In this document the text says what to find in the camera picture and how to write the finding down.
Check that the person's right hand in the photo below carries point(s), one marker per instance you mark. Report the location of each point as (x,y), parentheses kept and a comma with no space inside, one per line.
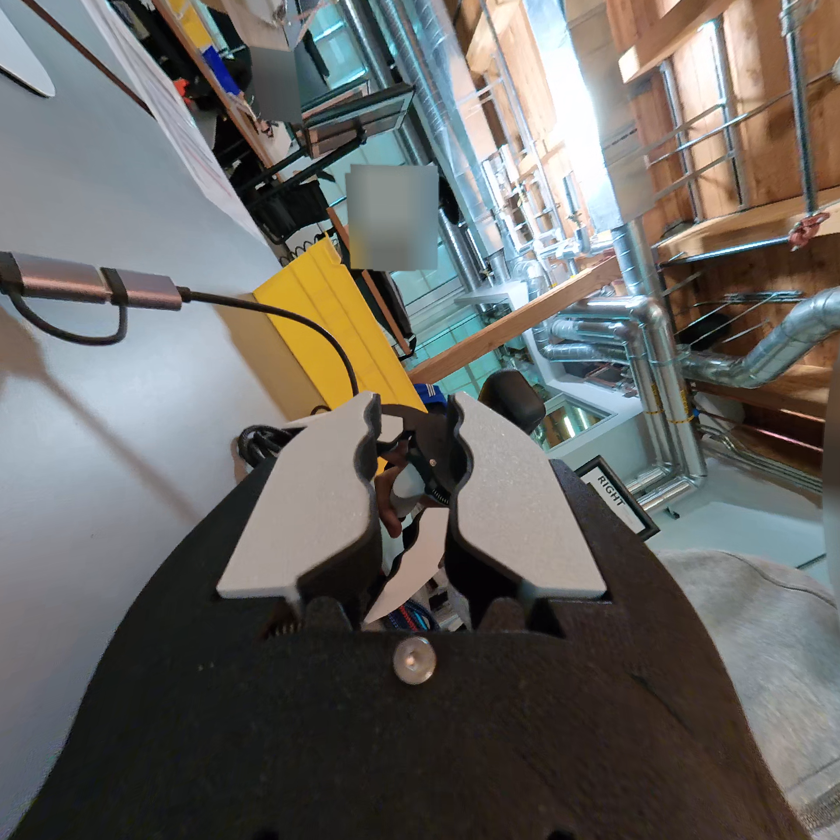
(392,522)

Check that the silver insulated pipe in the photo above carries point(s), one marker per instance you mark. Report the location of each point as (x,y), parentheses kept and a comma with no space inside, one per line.
(656,367)

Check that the printed instruction sheet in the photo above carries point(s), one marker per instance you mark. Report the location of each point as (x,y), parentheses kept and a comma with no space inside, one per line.
(190,144)

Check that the white monitor stand base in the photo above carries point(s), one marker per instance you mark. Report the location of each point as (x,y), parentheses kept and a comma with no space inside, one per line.
(19,52)

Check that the yellow plastic bin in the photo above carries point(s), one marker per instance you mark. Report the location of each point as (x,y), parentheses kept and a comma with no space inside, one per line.
(328,308)

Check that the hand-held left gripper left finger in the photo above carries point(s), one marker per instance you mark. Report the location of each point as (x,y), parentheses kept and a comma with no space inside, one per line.
(308,499)

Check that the black office chair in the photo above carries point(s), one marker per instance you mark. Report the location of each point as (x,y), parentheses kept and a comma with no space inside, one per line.
(512,400)

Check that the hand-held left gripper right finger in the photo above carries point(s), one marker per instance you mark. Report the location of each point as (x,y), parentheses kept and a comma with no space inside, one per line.
(518,512)

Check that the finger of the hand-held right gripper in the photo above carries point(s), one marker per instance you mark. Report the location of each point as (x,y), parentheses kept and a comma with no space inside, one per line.
(413,564)

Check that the silver elbow duct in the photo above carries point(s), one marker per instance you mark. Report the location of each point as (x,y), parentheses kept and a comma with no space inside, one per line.
(768,354)

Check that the wooden ceiling beam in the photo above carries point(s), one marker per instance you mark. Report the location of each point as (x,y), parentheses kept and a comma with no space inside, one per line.
(512,315)

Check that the silver spiral duct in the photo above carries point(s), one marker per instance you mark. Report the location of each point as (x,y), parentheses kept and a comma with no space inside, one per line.
(426,98)

